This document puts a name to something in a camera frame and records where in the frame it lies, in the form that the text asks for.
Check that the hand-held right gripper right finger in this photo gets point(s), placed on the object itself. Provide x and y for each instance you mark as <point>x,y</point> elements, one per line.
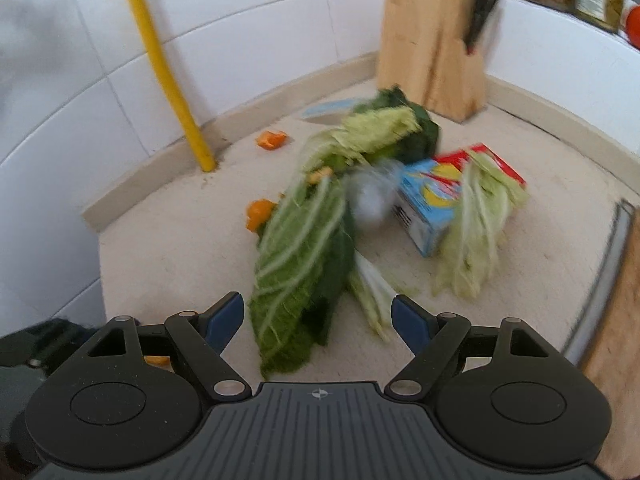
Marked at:
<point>412,322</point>

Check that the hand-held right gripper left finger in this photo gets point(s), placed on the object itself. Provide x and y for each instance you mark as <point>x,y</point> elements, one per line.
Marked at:
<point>222,320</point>

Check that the small pale cabbage leaf piece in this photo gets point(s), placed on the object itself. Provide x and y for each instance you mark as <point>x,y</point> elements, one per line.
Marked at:
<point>372,290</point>

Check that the large green cabbage leaf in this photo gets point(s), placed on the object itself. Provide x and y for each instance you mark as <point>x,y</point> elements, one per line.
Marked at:
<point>295,270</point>

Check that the orange peel piece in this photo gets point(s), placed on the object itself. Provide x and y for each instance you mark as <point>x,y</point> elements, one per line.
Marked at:
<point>260,212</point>
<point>319,175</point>
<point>271,140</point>
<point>156,360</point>

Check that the long pale cabbage leaf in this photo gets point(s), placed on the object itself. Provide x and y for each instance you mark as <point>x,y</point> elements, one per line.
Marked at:
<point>475,230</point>

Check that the red and blue drink carton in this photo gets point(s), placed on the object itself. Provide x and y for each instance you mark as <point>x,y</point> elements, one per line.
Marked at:
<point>425,200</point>

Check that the crumpled clear plastic bag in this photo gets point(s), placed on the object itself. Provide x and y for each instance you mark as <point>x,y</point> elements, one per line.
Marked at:
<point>372,195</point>

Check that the dark green leafy vegetable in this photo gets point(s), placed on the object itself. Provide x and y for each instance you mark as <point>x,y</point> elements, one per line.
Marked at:
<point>415,130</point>

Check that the wooden cutting board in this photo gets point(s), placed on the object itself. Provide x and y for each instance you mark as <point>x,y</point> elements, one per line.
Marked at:
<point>617,360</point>

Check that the yellow pipe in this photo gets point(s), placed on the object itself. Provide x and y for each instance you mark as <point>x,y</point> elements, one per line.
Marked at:
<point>160,75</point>

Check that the wooden knife block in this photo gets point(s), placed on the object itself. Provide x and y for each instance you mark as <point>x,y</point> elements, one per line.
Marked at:
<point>425,40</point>

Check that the black scissors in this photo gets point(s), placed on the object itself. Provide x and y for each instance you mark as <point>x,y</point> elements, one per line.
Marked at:
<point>482,10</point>

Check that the red tomato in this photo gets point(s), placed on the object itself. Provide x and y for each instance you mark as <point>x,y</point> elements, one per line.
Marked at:
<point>632,27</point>

